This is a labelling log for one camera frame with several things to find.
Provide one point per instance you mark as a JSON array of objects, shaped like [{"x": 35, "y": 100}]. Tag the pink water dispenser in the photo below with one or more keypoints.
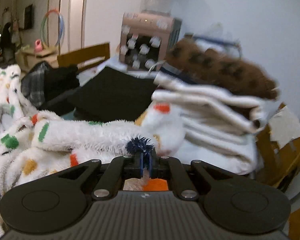
[{"x": 146, "y": 38}]

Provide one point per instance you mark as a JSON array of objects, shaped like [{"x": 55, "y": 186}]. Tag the grey plaid shirt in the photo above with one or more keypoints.
[{"x": 32, "y": 84}]

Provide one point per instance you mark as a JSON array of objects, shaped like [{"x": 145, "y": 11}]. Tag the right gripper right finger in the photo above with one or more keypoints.
[{"x": 235, "y": 203}]

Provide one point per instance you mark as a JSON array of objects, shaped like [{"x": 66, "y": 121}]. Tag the white fluffy polka-dot garment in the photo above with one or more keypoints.
[{"x": 34, "y": 144}]

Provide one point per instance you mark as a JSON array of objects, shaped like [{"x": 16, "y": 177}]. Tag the orange patterned table mat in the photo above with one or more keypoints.
[{"x": 155, "y": 185}]

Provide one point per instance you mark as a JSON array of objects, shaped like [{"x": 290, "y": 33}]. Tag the black folded garment centre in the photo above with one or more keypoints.
[{"x": 112, "y": 95}]

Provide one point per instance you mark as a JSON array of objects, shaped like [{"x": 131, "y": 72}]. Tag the wooden chair with paper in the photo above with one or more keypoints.
[{"x": 279, "y": 148}]

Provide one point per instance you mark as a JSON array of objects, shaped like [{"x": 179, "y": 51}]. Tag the cream folded garment stack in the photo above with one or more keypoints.
[{"x": 220, "y": 127}]

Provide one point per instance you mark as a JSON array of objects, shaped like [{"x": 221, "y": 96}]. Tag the wooden chair behind table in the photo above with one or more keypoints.
[{"x": 85, "y": 58}]

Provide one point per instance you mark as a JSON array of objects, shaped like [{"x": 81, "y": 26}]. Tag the wall television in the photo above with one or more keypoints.
[{"x": 28, "y": 17}]

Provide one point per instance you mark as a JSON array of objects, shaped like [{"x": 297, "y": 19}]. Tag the pink kettlebell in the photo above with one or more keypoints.
[{"x": 38, "y": 46}]

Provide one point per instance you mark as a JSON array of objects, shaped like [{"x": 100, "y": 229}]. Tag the black folded clothes left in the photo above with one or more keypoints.
[{"x": 59, "y": 84}]

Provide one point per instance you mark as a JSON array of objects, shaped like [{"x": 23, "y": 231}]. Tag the brown patterned knit garment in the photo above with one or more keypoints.
[{"x": 211, "y": 67}]

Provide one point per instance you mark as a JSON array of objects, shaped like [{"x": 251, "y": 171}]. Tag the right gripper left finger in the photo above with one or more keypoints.
[{"x": 57, "y": 202}]

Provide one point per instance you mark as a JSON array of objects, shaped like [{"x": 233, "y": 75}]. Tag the colourful hula hoop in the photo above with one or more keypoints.
[{"x": 56, "y": 27}]

